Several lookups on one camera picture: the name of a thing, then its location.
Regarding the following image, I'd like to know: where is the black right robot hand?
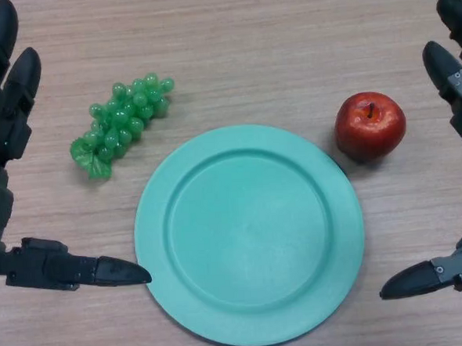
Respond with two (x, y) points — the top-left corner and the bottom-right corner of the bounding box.
(361, 0), (462, 301)

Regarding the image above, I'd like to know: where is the red apple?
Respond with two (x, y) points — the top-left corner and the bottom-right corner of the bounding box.
(331, 88), (409, 164)

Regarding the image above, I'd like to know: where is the green round plate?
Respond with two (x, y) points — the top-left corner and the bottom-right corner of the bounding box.
(128, 117), (371, 346)

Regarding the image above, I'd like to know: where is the green grape bunch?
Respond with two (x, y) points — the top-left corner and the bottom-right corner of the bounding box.
(65, 70), (181, 182)

